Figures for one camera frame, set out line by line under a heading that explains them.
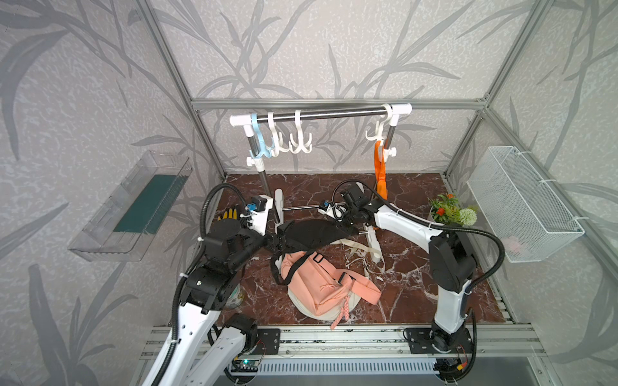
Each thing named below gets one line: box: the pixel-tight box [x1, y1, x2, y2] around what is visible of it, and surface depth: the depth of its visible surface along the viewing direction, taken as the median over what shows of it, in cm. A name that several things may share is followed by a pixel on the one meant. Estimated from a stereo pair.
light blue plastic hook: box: [249, 112, 276, 159], surface depth 67 cm
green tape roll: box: [225, 283, 245, 310], surface depth 80 cm
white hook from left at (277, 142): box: [267, 111, 292, 157], surface depth 68 cm
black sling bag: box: [265, 219, 359, 285], surface depth 82 cm
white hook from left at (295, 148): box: [288, 109, 313, 155], surface depth 68 cm
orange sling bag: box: [374, 139, 388, 201], surface depth 79 cm
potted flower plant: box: [428, 193, 478, 227], surface depth 88 cm
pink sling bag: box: [280, 250, 382, 331], surface depth 82 cm
